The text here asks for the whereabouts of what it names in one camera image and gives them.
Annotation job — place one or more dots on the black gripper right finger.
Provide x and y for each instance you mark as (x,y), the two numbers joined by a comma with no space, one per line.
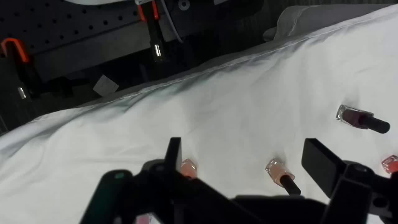
(324,166)

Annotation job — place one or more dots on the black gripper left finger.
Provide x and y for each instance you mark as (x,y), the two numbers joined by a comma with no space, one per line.
(175,153)

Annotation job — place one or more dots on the peach nail polish bottle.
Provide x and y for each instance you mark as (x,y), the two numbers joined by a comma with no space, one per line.
(189,168)

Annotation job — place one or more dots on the beige nail polish bottle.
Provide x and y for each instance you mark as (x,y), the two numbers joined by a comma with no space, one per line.
(275,170)

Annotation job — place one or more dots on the dark purple nail polish bottle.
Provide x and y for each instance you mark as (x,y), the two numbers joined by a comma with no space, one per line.
(352,117)

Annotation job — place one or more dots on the red nail polish bottle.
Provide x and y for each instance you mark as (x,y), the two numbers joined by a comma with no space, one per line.
(391,165)

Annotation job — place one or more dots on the white table cloth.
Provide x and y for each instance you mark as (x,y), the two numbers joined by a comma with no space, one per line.
(207,104)

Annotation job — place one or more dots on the white paper tag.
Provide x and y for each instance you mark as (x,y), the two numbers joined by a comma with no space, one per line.
(106,85)

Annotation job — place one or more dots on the black clamp with orange tip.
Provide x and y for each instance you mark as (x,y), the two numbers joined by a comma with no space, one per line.
(155,35)
(27,76)

